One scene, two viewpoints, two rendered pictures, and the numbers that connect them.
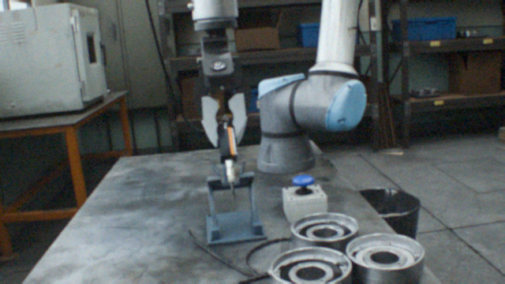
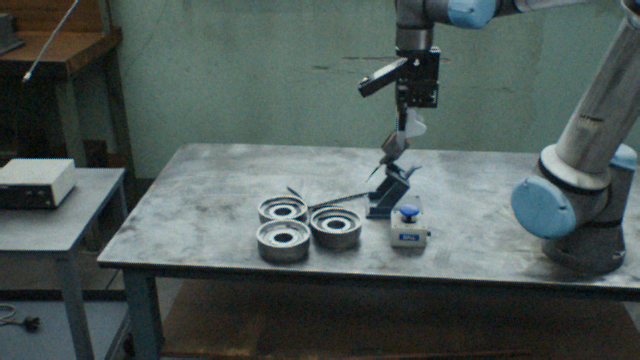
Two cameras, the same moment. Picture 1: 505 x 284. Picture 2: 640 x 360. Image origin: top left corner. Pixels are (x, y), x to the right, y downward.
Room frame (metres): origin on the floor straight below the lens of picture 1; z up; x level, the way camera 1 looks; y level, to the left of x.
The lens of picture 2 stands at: (0.77, -1.23, 1.49)
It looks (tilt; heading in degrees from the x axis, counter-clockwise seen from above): 26 degrees down; 99
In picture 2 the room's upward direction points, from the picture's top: 1 degrees counter-clockwise
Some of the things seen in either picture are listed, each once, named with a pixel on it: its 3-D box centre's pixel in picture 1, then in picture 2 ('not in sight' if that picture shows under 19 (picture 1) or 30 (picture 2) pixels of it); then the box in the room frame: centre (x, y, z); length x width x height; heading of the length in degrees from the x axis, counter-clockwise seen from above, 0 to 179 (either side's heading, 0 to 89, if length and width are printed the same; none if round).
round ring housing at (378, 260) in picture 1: (384, 263); (283, 241); (0.54, -0.17, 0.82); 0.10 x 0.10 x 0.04
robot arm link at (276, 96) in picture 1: (285, 101); (595, 176); (1.12, -0.10, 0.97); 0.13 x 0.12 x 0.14; 49
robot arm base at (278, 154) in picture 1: (285, 147); (586, 229); (1.13, -0.09, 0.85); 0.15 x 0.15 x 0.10
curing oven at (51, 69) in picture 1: (55, 61); not in sight; (2.87, 1.20, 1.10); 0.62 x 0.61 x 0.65; 3
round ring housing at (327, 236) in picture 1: (325, 237); (336, 228); (0.64, -0.11, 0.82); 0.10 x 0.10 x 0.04
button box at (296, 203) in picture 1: (304, 201); (411, 228); (0.79, -0.10, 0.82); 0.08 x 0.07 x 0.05; 3
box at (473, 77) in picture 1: (473, 71); not in sight; (4.36, -2.32, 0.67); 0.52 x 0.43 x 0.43; 93
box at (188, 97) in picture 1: (203, 95); not in sight; (4.21, 0.38, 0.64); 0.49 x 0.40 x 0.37; 98
